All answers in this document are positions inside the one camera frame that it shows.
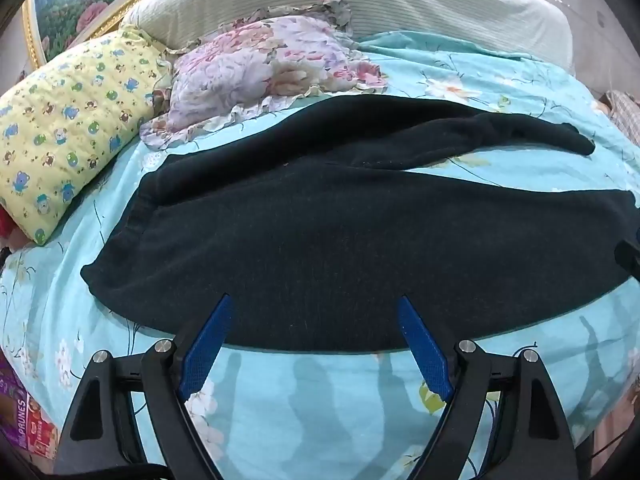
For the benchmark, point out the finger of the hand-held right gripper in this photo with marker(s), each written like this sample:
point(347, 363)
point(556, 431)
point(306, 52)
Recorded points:
point(629, 257)

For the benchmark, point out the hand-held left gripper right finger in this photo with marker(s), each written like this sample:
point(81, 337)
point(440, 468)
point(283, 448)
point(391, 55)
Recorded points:
point(422, 347)

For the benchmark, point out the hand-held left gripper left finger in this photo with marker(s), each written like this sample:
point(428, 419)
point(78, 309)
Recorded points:
point(205, 347)

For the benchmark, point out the black pants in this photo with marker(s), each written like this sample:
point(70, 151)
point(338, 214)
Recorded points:
point(325, 240)

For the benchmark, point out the light blue floral bedsheet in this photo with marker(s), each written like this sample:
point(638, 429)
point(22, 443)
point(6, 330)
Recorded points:
point(310, 410)

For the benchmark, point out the striped cloth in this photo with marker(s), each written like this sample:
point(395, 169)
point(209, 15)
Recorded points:
point(622, 107)

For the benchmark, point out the colourful printed box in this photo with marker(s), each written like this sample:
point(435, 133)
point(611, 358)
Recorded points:
point(25, 417)

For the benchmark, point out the yellow cartoon print pillow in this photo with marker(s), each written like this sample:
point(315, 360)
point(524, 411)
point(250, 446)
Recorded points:
point(65, 130)

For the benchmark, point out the pink floral ruffled pillow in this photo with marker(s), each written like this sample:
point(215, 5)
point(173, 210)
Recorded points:
point(260, 67)

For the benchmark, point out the white striped headboard cushion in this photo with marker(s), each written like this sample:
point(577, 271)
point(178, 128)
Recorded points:
point(380, 5)

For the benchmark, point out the gold framed flower painting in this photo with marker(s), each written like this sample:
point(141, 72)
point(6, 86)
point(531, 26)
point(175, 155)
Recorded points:
point(75, 5)

